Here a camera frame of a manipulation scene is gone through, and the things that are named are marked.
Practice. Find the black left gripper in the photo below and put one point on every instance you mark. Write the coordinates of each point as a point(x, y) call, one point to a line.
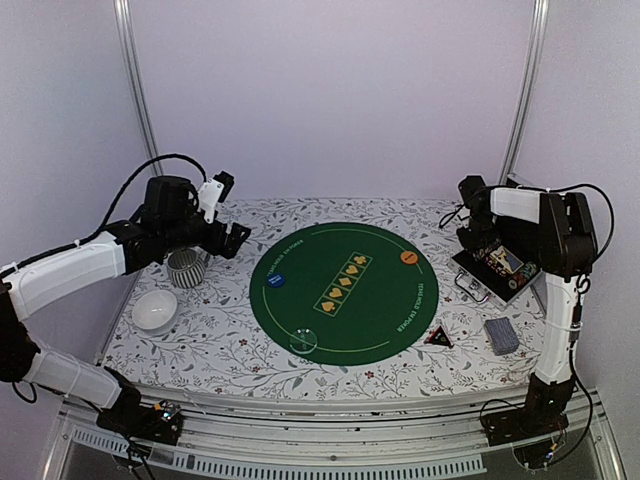
point(233, 242)

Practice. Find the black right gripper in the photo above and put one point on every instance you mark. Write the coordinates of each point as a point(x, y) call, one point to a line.
point(471, 245)

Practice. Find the blue small blind button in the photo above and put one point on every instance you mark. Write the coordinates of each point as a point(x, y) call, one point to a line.
point(275, 280)

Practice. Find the orange big blind button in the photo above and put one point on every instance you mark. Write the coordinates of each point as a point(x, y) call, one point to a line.
point(409, 257)

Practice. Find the black red triangular card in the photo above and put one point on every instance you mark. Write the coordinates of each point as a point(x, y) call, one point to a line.
point(439, 337)

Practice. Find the clear round dealer button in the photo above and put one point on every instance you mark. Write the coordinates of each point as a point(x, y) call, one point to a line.
point(303, 341)

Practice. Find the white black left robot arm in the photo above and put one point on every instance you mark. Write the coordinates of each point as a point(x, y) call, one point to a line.
point(174, 215)

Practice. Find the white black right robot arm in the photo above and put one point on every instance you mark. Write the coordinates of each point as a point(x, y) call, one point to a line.
point(567, 249)

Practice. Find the aluminium poker chip case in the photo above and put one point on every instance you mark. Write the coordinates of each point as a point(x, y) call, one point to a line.
point(501, 276)

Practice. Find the striped ceramic mug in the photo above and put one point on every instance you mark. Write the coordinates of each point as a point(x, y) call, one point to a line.
point(186, 268)

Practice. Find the floral patterned tablecloth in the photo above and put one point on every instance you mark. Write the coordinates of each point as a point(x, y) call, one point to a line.
point(218, 347)

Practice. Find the deck of playing cards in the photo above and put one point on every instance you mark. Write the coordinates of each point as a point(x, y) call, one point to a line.
point(501, 335)

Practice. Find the white ceramic bowl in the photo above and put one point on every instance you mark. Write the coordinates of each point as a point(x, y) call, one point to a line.
point(154, 313)

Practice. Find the round green poker mat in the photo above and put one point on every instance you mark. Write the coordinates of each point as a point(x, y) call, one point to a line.
point(347, 283)

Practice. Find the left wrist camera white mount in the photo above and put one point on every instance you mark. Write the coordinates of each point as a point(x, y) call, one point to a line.
point(213, 191)

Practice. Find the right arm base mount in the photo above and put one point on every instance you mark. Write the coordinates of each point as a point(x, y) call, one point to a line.
point(505, 423)

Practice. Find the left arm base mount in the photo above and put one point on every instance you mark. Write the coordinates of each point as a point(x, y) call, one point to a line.
point(161, 423)

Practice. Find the aluminium front rail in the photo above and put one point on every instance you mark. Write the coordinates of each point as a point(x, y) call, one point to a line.
point(227, 437)

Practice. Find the right aluminium frame post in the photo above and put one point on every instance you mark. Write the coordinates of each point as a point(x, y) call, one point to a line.
point(534, 53)

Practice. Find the aluminium frame post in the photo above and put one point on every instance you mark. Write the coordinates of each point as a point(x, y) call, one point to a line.
point(124, 25)
point(534, 53)

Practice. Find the left aluminium frame post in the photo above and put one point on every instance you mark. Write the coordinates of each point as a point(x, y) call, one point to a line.
point(124, 25)

